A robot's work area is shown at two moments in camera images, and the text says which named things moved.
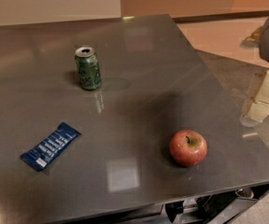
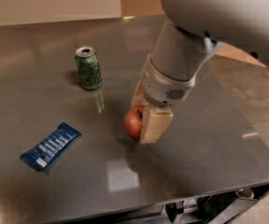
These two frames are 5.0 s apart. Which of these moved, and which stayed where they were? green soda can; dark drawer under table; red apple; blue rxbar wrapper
Moved: red apple
Stayed: blue rxbar wrapper; dark drawer under table; green soda can
